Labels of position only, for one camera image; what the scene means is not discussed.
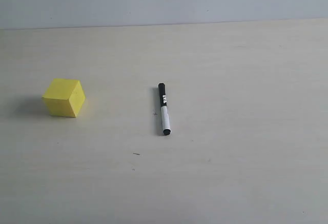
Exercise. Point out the black and white marker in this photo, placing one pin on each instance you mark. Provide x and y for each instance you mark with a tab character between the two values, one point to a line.
164	109

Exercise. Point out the yellow cube block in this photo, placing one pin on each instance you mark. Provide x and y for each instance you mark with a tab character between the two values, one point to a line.
64	97

